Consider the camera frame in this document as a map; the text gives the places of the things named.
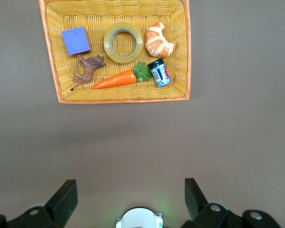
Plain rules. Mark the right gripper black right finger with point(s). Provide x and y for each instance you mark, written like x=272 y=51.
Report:
x=197 y=202

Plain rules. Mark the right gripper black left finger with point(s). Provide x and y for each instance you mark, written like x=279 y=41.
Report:
x=59 y=204

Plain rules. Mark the yellow packing tape roll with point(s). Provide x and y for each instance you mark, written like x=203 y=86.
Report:
x=107 y=44

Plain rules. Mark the brown table cover sheet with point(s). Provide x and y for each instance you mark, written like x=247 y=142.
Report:
x=142 y=142

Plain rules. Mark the small blue white can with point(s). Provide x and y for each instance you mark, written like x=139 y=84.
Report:
x=160 y=74

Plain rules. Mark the orange toy carrot green leaves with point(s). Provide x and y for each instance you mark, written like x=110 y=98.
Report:
x=118 y=79

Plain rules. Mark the brown toy lion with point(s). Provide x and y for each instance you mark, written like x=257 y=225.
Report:
x=89 y=69

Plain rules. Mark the toy croissant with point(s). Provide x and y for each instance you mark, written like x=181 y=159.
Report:
x=156 y=42

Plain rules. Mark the purple foam cube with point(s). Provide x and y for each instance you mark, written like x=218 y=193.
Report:
x=76 y=40

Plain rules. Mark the yellow wicker basket orange rim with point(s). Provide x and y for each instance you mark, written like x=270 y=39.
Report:
x=97 y=14

